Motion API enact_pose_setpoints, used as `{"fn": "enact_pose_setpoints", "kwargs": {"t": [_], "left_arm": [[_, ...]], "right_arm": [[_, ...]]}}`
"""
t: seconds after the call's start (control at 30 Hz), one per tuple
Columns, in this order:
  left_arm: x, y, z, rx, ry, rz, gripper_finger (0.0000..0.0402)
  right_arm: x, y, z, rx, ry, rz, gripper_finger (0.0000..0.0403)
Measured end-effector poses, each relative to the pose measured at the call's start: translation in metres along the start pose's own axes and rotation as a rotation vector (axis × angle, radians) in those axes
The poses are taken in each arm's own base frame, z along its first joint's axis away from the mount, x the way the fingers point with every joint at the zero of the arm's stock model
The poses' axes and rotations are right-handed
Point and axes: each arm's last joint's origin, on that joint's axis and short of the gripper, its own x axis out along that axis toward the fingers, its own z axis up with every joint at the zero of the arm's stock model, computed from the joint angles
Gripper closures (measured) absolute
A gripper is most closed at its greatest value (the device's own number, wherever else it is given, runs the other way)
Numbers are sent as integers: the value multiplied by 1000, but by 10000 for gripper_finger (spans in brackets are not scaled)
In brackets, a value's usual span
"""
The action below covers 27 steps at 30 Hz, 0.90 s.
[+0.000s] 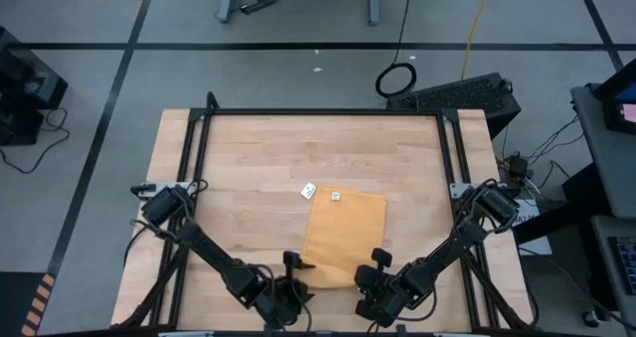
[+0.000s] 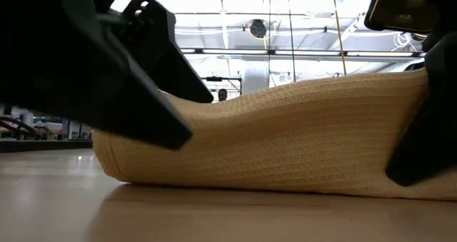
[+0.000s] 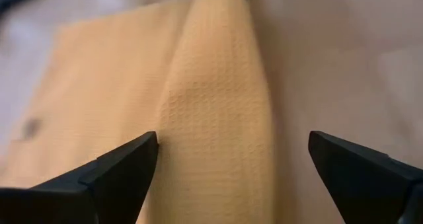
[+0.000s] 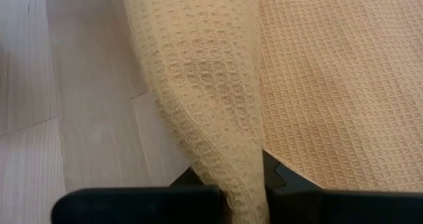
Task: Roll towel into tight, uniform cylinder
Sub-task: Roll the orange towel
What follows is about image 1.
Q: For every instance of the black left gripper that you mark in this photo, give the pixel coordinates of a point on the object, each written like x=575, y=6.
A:
x=288, y=304

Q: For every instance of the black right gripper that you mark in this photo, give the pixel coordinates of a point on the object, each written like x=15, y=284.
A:
x=385, y=304

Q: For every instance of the yellow waffle weave towel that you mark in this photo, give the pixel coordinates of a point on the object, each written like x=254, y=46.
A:
x=343, y=232

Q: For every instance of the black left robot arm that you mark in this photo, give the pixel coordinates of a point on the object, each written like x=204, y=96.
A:
x=213, y=257

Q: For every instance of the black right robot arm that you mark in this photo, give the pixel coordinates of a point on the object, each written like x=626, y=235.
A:
x=457, y=237

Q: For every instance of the black power adapter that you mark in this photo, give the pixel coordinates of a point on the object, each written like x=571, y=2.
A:
x=518, y=166

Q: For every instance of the black computer tower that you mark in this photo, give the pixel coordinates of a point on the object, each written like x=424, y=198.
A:
x=457, y=96

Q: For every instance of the black desk base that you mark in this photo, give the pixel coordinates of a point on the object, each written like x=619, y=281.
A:
x=571, y=203

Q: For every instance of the black caster wheel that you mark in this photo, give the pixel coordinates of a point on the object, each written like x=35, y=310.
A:
x=590, y=318

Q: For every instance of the grey desk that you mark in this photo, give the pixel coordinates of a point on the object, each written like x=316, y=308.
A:
x=611, y=168
x=603, y=257

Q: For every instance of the black keyboard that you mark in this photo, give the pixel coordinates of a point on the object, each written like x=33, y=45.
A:
x=627, y=265

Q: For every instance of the black power strip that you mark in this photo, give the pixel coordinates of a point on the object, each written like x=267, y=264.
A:
x=258, y=5

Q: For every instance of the hazard striped floor mat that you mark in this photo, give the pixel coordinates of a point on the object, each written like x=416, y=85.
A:
x=20, y=302

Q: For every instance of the dark screen monitor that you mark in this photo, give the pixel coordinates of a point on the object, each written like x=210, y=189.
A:
x=621, y=98

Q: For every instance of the black equipment cart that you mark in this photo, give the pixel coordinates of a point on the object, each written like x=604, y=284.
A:
x=25, y=78

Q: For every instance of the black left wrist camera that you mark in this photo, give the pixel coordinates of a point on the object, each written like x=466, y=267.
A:
x=292, y=260

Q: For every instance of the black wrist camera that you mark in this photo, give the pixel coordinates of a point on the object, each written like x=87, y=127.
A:
x=292, y=260
x=381, y=256

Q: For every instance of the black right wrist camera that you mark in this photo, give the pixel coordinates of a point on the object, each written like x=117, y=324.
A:
x=381, y=256

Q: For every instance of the silver aluminium bracket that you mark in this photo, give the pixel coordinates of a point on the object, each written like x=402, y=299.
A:
x=459, y=334
x=186, y=334

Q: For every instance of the black aluminium table frame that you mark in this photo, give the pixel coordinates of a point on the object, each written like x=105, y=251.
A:
x=323, y=112

